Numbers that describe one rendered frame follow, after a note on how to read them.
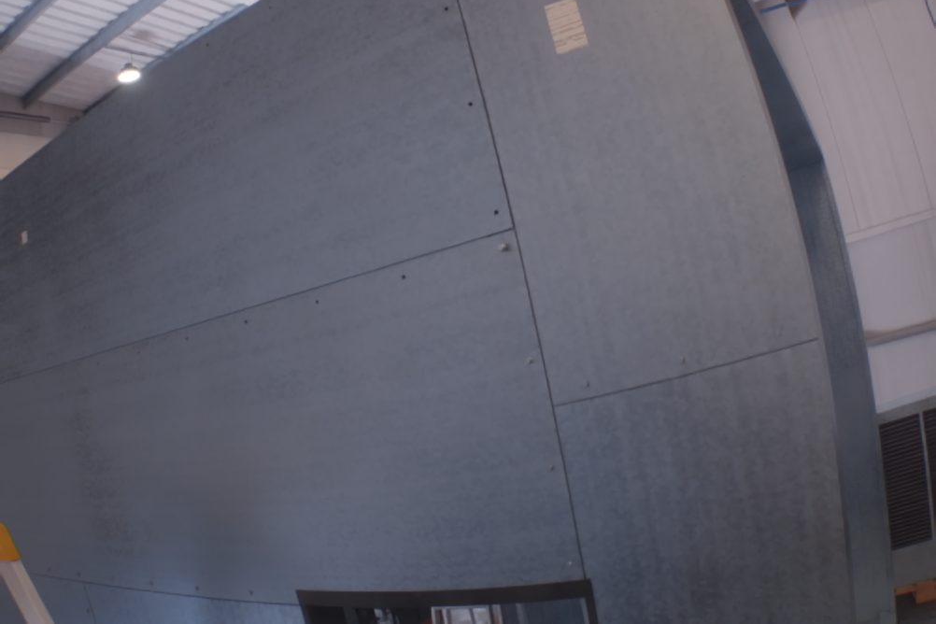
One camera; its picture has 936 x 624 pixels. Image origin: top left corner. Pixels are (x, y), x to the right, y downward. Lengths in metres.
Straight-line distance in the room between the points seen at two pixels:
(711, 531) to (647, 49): 0.67
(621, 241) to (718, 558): 0.48
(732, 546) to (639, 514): 0.15
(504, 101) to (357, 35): 0.30
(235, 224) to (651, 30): 0.79
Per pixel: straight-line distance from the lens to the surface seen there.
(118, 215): 1.79
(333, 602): 1.50
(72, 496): 2.09
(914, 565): 5.93
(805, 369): 1.09
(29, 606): 1.63
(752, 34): 2.09
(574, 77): 1.19
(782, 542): 1.15
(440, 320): 1.25
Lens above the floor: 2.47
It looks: 8 degrees up
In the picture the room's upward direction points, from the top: 12 degrees counter-clockwise
